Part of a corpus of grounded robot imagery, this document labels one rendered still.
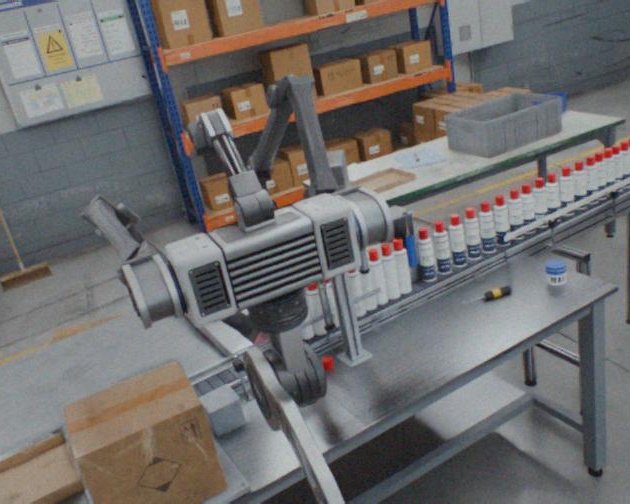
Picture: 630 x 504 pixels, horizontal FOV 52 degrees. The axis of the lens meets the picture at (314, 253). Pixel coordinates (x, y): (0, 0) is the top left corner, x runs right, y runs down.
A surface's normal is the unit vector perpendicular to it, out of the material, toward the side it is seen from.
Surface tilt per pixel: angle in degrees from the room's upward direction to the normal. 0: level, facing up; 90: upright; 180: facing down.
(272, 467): 0
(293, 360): 90
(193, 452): 90
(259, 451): 0
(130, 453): 90
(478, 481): 0
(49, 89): 90
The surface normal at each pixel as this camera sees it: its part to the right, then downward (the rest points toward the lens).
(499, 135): 0.46, 0.27
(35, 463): -0.18, -0.90
